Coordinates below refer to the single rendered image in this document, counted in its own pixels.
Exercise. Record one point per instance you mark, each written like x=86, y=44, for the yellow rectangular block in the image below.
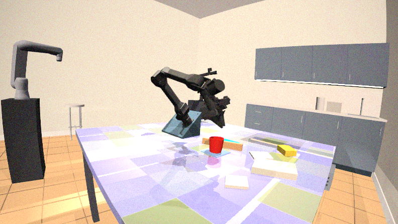
x=286, y=150

